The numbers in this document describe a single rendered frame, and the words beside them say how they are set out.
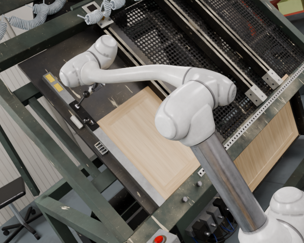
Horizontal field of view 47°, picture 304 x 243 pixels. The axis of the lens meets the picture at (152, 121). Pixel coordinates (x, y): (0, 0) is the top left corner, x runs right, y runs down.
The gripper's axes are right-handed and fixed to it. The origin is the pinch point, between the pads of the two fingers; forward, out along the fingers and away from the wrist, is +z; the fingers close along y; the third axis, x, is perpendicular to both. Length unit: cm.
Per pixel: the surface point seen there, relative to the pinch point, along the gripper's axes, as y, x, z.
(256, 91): -61, -97, 9
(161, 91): -21.8, -38.9, 8.9
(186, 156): -60, -24, 15
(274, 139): -100, -120, 53
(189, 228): -88, 6, 13
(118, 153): -33.8, 7.6, 12.0
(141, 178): -52, 7, 12
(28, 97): 22.7, 21.9, 19.4
